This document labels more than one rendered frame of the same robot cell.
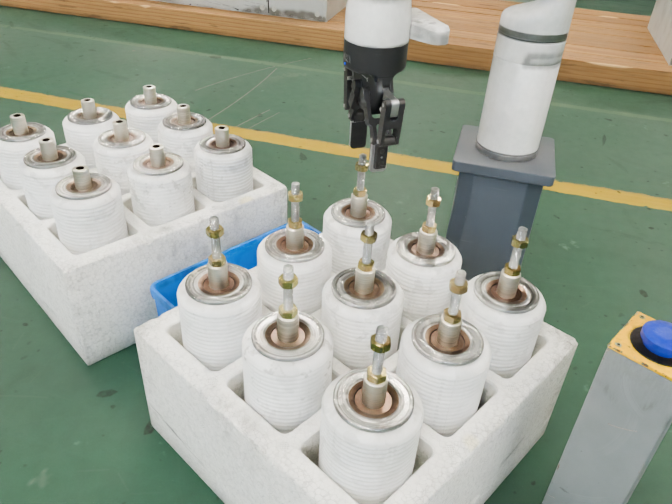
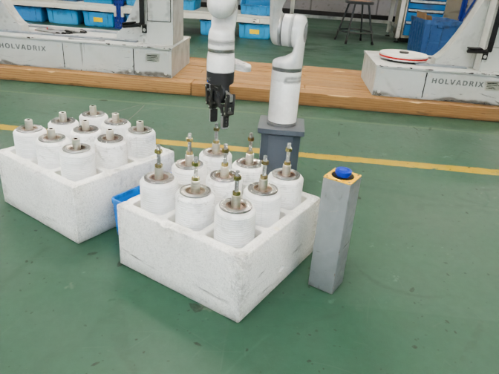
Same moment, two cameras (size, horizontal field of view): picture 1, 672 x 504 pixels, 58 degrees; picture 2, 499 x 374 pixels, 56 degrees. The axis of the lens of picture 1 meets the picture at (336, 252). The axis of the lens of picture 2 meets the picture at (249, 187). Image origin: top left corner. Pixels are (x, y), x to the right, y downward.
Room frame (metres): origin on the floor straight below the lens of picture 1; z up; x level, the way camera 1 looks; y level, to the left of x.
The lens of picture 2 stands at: (-0.56, 0.10, 0.75)
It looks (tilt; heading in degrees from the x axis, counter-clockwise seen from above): 25 degrees down; 349
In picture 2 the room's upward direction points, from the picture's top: 4 degrees clockwise
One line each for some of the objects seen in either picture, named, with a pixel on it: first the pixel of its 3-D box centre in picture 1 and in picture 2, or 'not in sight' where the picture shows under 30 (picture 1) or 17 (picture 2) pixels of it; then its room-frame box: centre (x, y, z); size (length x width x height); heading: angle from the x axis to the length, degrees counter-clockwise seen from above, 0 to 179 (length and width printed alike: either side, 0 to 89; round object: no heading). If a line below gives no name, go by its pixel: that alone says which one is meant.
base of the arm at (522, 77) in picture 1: (518, 94); (284, 96); (0.85, -0.25, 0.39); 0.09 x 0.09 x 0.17; 76
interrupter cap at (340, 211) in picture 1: (358, 213); (215, 152); (0.72, -0.03, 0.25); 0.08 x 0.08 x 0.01
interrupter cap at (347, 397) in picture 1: (373, 399); (235, 205); (0.38, -0.04, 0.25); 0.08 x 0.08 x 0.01
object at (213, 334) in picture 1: (223, 342); (160, 209); (0.54, 0.13, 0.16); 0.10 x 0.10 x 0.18
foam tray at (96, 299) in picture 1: (135, 221); (90, 176); (0.91, 0.36, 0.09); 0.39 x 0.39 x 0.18; 45
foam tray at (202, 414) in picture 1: (354, 384); (221, 229); (0.55, -0.03, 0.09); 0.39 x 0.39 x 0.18; 48
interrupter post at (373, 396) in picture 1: (374, 389); (235, 200); (0.38, -0.04, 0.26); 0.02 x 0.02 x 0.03
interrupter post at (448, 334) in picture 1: (449, 330); (263, 184); (0.47, -0.12, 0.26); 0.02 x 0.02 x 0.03
